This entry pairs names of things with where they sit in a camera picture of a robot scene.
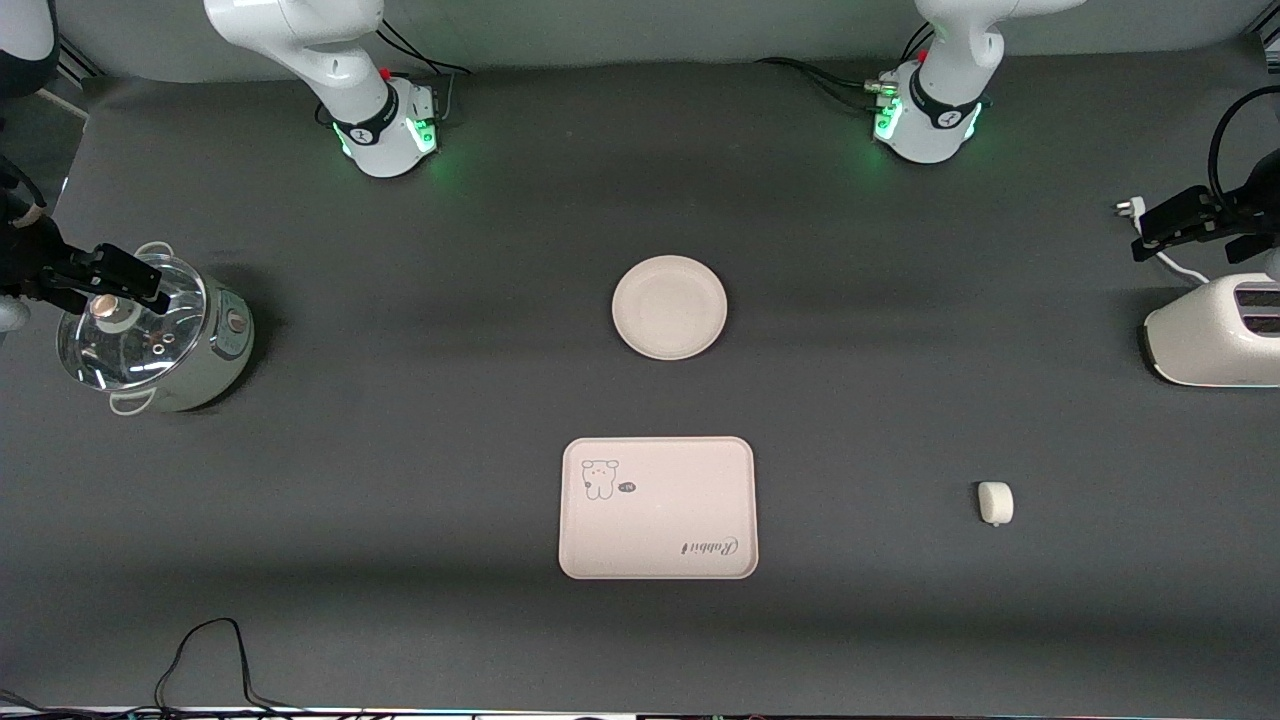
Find round cream plate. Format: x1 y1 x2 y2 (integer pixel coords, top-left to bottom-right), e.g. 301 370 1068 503
611 255 728 361

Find cream rabbit print tray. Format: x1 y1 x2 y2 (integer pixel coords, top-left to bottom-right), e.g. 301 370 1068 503
558 436 759 581

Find glass pot lid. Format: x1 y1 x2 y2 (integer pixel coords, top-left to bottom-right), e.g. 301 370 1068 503
57 253 208 393

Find white toaster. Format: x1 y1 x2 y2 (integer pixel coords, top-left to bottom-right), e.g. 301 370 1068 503
1140 272 1280 389

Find steel pot with lid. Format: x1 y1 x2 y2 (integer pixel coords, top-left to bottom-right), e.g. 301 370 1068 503
57 240 256 416

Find dark grey table mat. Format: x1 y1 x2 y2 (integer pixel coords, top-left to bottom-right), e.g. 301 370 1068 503
0 40 1280 716

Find white toaster power cable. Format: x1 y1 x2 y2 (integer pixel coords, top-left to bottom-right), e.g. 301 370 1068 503
1113 197 1211 286

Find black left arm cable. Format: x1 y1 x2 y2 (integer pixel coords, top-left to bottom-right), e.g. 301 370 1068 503
1208 85 1280 206

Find thin black floor cable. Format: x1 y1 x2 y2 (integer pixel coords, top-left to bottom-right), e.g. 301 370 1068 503
155 618 301 713

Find black left base cable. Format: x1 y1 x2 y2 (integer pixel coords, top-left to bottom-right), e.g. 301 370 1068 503
755 20 936 116

